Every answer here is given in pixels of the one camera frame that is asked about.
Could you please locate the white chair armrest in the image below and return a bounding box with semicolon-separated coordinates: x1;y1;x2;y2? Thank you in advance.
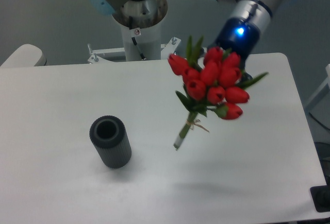
1;44;47;68

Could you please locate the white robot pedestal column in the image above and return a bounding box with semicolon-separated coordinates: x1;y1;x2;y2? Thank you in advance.
110;0;168;61

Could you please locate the red tulip bouquet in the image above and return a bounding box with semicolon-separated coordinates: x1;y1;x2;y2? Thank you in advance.
168;38;267;149

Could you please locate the white pedestal base frame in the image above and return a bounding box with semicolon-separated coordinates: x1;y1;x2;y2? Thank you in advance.
87;37;182;64

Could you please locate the white furniture leg at right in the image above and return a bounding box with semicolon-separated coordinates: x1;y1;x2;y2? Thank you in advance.
304;64;329;112

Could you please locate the black cable on pedestal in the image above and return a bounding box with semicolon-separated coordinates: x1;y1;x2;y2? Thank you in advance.
131;37;147;61

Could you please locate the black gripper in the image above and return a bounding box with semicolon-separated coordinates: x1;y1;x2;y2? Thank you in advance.
207;18;260;81

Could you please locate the black box at table edge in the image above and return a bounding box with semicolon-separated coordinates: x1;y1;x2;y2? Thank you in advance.
310;185;329;213

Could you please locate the dark grey ribbed vase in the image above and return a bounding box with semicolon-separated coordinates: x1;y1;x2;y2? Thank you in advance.
89;115;132;169

